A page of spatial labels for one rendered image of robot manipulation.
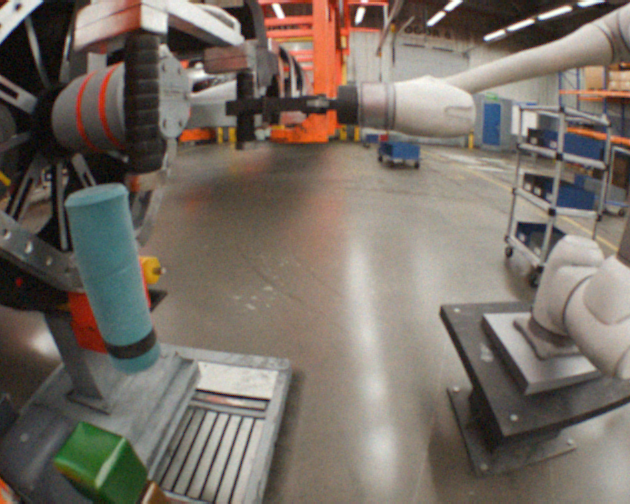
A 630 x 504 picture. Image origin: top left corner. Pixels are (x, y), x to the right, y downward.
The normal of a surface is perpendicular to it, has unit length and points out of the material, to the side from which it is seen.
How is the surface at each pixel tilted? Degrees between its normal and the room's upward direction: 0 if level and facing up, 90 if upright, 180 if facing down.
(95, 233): 87
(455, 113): 95
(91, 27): 90
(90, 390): 90
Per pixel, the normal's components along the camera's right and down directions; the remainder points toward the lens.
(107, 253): 0.63, 0.25
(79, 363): -0.10, 0.38
